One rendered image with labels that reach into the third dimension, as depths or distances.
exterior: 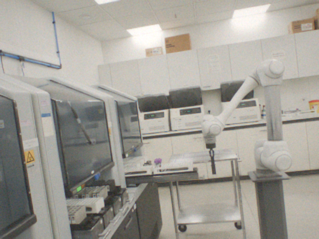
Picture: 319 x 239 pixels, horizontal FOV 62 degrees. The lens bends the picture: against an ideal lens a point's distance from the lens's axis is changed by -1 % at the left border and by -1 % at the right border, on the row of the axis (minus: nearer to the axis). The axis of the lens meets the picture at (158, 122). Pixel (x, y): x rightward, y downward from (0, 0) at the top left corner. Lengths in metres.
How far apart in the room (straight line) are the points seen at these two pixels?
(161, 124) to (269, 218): 2.61
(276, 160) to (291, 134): 2.65
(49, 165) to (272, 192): 1.59
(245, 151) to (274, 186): 2.29
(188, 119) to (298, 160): 1.79
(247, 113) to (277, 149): 2.48
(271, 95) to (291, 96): 3.24
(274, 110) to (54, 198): 1.43
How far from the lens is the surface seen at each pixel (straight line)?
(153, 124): 4.41
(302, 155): 4.63
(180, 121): 4.35
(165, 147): 4.42
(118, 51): 5.27
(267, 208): 2.23
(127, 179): 2.12
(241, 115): 4.36
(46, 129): 1.20
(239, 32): 5.13
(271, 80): 1.92
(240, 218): 2.51
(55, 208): 1.24
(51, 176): 1.21
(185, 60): 4.67
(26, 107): 1.12
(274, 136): 1.95
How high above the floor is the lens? 1.31
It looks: 3 degrees down
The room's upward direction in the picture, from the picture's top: 7 degrees counter-clockwise
